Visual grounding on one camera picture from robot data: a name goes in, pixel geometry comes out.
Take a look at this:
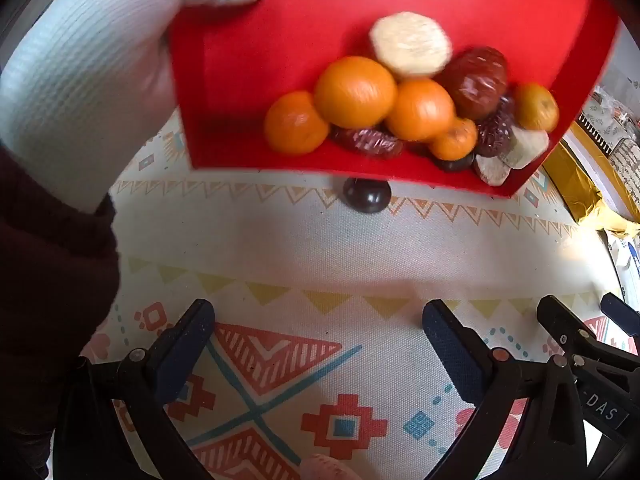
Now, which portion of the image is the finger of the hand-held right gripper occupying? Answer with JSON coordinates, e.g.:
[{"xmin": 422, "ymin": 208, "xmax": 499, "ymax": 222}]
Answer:
[
  {"xmin": 600, "ymin": 294, "xmax": 640, "ymax": 338},
  {"xmin": 537, "ymin": 296, "xmax": 640, "ymax": 391}
]

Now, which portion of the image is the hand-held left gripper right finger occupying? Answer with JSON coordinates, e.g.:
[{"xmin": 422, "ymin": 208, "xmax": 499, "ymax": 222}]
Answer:
[{"xmin": 422, "ymin": 299, "xmax": 587, "ymax": 480}]

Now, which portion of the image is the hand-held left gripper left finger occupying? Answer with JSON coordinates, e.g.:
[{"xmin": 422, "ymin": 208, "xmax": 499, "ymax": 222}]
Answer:
[{"xmin": 52, "ymin": 298, "xmax": 216, "ymax": 480}]

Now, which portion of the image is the small mandarin orange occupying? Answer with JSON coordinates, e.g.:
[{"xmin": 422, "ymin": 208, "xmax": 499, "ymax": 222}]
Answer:
[{"xmin": 428, "ymin": 118, "xmax": 479, "ymax": 161}]

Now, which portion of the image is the person's left hand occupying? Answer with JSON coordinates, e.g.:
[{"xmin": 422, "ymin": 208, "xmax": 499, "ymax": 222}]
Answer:
[{"xmin": 0, "ymin": 0, "xmax": 271, "ymax": 213}]

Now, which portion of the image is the white plastic packet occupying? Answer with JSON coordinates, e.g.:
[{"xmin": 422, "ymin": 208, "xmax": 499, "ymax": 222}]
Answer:
[{"xmin": 605, "ymin": 227, "xmax": 640, "ymax": 291}]

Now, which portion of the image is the gold cardboard box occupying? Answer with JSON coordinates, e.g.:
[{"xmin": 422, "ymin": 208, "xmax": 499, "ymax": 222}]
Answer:
[{"xmin": 542, "ymin": 122, "xmax": 640, "ymax": 233}]

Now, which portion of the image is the patterned covered sofa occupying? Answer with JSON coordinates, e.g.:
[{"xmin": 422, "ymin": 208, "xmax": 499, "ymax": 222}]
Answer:
[{"xmin": 607, "ymin": 140, "xmax": 640, "ymax": 211}]

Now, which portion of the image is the pink rounded thing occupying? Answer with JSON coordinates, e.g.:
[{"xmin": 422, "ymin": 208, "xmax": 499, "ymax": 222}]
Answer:
[{"xmin": 299, "ymin": 454, "xmax": 361, "ymax": 480}]

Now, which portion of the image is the large red date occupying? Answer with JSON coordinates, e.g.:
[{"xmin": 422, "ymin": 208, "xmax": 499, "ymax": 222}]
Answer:
[{"xmin": 440, "ymin": 46, "xmax": 509, "ymax": 121}]

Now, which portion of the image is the large mandarin orange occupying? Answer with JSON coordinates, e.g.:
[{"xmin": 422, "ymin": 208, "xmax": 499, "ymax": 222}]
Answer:
[{"xmin": 314, "ymin": 56, "xmax": 399, "ymax": 130}]

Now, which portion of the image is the large pale sugarcane piece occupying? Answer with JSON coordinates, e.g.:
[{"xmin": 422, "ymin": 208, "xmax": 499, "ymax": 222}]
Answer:
[{"xmin": 369, "ymin": 11, "xmax": 453, "ymax": 80}]

